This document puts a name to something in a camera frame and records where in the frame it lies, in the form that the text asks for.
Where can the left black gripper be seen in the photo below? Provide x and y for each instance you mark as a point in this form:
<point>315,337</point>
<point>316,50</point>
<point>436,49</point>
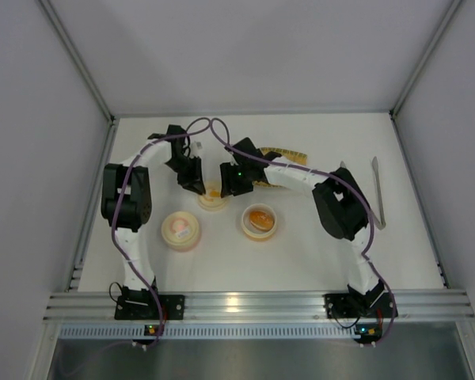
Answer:
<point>191,174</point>

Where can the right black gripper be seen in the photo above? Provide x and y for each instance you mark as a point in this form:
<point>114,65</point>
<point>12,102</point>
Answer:
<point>229,179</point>

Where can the cream lid orange handle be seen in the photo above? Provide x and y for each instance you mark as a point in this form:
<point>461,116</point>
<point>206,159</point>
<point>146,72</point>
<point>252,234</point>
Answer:
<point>212,200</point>

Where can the orange lunch box bowl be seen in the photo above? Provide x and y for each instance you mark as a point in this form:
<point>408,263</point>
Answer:
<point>251,232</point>

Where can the sesame bun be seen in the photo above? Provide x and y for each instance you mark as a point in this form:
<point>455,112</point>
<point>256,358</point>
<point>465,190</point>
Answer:
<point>261,220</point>

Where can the cream lid pink handle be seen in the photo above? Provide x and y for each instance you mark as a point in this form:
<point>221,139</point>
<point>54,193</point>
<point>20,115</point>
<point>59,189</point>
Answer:
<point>180,228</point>

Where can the pink lunch box bowl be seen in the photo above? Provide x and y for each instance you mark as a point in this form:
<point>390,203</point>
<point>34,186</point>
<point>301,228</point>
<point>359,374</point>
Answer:
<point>182,245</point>

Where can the metal tongs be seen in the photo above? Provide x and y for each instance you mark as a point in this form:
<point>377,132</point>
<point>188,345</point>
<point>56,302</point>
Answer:
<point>378,213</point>

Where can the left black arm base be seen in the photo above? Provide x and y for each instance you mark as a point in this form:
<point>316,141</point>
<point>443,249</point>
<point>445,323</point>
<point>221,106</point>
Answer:
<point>134,305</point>

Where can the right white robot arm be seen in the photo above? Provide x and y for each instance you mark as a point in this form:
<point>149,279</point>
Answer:
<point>341,206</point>

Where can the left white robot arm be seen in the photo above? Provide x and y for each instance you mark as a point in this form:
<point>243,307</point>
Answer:
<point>126,202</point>

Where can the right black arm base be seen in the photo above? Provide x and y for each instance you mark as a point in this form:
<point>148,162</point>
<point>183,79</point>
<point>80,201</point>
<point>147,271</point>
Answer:
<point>352,304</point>

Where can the bamboo woven tray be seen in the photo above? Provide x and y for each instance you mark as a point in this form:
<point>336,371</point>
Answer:
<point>293,156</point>

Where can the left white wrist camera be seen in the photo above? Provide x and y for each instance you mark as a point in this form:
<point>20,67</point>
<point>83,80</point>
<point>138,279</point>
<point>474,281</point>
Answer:
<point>196,148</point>

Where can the slotted cable duct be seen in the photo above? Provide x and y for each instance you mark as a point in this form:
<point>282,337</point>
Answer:
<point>79,331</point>

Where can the aluminium mounting rail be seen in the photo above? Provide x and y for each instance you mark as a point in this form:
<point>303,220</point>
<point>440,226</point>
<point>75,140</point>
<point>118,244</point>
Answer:
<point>249,307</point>

